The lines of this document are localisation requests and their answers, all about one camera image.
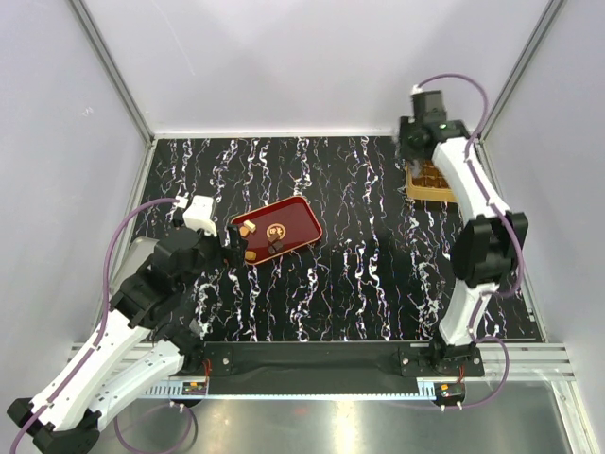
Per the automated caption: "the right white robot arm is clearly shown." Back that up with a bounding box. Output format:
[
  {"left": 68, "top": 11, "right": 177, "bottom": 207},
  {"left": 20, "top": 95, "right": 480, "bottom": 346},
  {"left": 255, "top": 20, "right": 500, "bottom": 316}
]
[{"left": 398, "top": 116, "right": 528, "bottom": 375}]

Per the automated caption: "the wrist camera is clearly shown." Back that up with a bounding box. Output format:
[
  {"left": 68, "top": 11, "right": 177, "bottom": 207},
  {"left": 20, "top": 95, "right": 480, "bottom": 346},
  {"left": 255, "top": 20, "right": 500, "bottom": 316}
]
[
  {"left": 173, "top": 195, "right": 217, "bottom": 237},
  {"left": 410, "top": 85, "right": 447, "bottom": 124}
]

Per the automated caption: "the gold chocolate box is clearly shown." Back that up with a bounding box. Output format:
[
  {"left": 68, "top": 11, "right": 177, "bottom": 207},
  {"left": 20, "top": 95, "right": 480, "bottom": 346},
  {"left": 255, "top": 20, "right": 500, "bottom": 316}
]
[{"left": 406, "top": 161, "right": 457, "bottom": 203}]

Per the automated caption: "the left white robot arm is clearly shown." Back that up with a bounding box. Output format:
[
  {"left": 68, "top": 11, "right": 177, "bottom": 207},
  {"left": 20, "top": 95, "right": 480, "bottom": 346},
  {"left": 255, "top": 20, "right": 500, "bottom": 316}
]
[{"left": 7, "top": 225, "right": 248, "bottom": 453}]

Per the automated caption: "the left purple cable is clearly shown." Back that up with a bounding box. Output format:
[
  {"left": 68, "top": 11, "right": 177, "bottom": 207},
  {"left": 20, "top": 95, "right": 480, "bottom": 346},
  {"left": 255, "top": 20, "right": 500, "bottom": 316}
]
[{"left": 9, "top": 197, "right": 185, "bottom": 448}]

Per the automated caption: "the red rectangular tray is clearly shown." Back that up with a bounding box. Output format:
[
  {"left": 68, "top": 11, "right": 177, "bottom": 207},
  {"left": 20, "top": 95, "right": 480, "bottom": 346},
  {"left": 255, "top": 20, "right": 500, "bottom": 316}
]
[{"left": 231, "top": 196, "right": 323, "bottom": 265}]

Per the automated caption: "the white cable duct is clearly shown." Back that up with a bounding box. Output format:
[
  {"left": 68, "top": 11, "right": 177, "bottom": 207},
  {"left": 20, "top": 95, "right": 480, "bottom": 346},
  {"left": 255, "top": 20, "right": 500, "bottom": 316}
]
[{"left": 141, "top": 376, "right": 460, "bottom": 401}]

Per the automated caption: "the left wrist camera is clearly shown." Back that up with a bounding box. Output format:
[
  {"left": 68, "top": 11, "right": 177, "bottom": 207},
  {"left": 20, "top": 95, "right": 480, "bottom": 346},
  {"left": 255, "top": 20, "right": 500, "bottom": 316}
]
[{"left": 173, "top": 195, "right": 217, "bottom": 237}]

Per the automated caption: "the white square chocolate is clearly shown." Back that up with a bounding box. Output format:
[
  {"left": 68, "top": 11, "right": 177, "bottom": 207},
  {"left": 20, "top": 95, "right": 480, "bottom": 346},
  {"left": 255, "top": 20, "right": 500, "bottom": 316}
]
[{"left": 243, "top": 220, "right": 256, "bottom": 233}]

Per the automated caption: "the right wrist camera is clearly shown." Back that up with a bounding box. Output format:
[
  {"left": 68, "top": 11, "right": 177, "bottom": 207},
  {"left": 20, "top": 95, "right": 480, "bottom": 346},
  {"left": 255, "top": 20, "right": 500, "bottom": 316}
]
[{"left": 410, "top": 85, "right": 447, "bottom": 124}]

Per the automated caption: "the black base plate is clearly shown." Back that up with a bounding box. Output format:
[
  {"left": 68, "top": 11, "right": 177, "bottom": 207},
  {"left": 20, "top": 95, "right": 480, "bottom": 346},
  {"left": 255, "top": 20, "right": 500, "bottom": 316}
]
[{"left": 195, "top": 340, "right": 485, "bottom": 379}]

